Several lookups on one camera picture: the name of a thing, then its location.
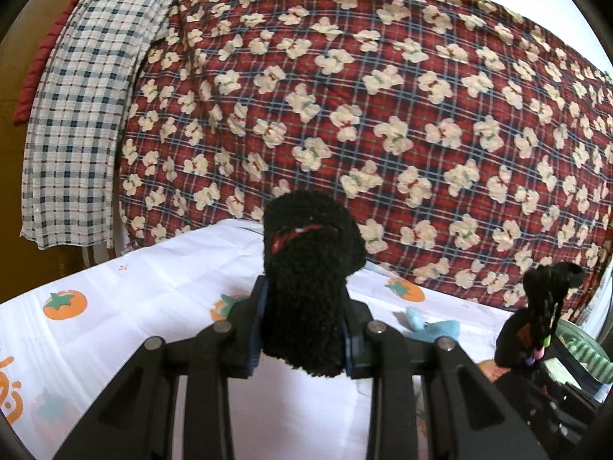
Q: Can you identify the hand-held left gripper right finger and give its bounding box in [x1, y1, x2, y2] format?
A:
[342, 297, 549, 460]

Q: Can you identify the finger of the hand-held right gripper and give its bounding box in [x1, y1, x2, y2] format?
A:
[495, 309, 530, 370]
[543, 357, 602, 406]

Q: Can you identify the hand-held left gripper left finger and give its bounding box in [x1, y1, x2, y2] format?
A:
[52, 275, 270, 460]

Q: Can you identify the green striped fuzzy sock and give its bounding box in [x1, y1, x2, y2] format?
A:
[567, 339, 611, 381]

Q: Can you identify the green basin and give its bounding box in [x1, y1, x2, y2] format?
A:
[551, 319, 613, 401]

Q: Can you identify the black fuzzy sock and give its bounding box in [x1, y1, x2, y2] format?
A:
[261, 189, 367, 379]

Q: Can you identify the light blue cloth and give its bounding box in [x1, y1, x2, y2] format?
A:
[393, 307, 461, 341]

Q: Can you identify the persimmon print tablecloth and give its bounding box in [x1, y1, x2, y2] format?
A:
[0, 218, 528, 460]

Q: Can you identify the red plaid bear print blanket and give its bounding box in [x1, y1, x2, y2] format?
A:
[117, 0, 613, 317]

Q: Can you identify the checked cloth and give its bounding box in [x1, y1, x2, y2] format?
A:
[19, 0, 175, 252]

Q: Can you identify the red quilted garment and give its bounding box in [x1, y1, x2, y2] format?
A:
[12, 0, 92, 128]

